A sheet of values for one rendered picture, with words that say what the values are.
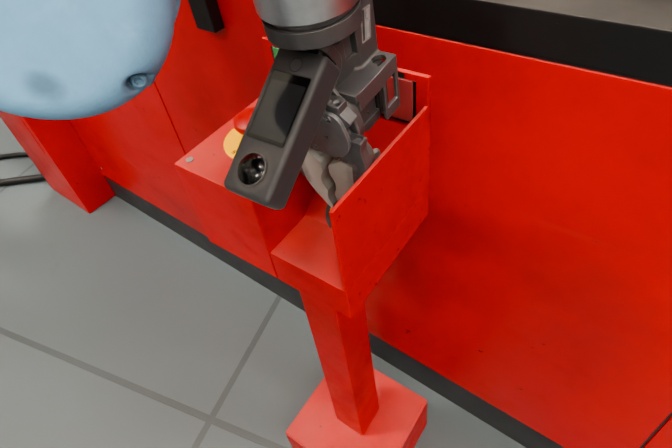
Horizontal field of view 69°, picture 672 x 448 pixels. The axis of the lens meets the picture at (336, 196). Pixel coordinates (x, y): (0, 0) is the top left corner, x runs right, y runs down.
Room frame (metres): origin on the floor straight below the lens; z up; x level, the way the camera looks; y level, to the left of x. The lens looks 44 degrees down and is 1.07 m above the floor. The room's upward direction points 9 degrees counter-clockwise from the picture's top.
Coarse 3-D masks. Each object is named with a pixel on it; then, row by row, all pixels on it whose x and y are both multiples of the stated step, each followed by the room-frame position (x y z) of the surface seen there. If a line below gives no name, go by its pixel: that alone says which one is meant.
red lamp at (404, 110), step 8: (392, 80) 0.39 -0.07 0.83; (400, 80) 0.39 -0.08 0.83; (392, 88) 0.39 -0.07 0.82; (400, 88) 0.39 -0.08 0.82; (408, 88) 0.38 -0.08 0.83; (392, 96) 0.39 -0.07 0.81; (400, 96) 0.39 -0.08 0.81; (408, 96) 0.38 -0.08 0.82; (400, 104) 0.39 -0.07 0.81; (408, 104) 0.38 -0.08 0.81; (400, 112) 0.39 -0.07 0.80; (408, 112) 0.38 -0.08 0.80; (408, 120) 0.38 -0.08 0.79
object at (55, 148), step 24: (24, 120) 1.22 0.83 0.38; (48, 120) 1.25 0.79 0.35; (24, 144) 1.35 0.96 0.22; (48, 144) 1.23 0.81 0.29; (72, 144) 1.27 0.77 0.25; (48, 168) 1.29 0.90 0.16; (72, 168) 1.24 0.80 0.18; (96, 168) 1.29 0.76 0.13; (72, 192) 1.23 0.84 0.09; (96, 192) 1.26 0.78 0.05
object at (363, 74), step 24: (360, 0) 0.33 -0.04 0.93; (264, 24) 0.33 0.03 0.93; (336, 24) 0.31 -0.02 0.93; (360, 24) 0.35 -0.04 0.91; (288, 48) 0.31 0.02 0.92; (312, 48) 0.30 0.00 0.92; (336, 48) 0.33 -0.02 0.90; (360, 48) 0.35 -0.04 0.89; (360, 72) 0.34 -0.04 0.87; (384, 72) 0.34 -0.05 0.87; (336, 96) 0.32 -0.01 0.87; (360, 96) 0.32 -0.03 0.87; (384, 96) 0.34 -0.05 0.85; (336, 120) 0.30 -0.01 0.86; (360, 120) 0.31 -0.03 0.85; (312, 144) 0.32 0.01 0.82; (336, 144) 0.31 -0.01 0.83
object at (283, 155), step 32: (288, 64) 0.32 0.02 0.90; (320, 64) 0.31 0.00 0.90; (288, 96) 0.30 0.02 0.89; (320, 96) 0.30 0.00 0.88; (256, 128) 0.29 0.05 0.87; (288, 128) 0.28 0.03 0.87; (256, 160) 0.27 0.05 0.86; (288, 160) 0.26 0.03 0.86; (256, 192) 0.25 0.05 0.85; (288, 192) 0.26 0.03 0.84
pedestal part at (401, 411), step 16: (320, 384) 0.45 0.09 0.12; (384, 384) 0.43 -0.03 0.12; (400, 384) 0.42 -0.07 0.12; (320, 400) 0.42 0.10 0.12; (384, 400) 0.40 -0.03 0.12; (400, 400) 0.39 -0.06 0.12; (416, 400) 0.39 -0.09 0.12; (304, 416) 0.39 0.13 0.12; (320, 416) 0.39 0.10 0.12; (384, 416) 0.37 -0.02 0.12; (400, 416) 0.36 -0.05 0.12; (416, 416) 0.36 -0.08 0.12; (288, 432) 0.37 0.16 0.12; (304, 432) 0.36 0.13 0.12; (320, 432) 0.36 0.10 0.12; (336, 432) 0.35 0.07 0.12; (352, 432) 0.35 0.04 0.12; (368, 432) 0.34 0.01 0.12; (384, 432) 0.34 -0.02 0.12; (400, 432) 0.33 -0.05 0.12; (416, 432) 0.35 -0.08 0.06
